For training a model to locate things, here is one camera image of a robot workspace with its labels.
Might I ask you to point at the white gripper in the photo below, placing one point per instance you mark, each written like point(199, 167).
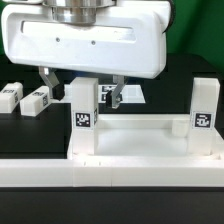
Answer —
point(117, 37)

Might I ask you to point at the white desk top tray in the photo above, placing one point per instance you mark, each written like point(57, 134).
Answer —
point(162, 136)

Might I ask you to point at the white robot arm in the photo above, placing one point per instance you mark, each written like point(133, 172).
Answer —
point(125, 38)

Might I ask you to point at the white base marker plate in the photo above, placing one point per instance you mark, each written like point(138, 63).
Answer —
point(129, 94)

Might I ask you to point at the white L-shaped obstacle fence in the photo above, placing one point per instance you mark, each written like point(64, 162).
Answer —
point(98, 171)

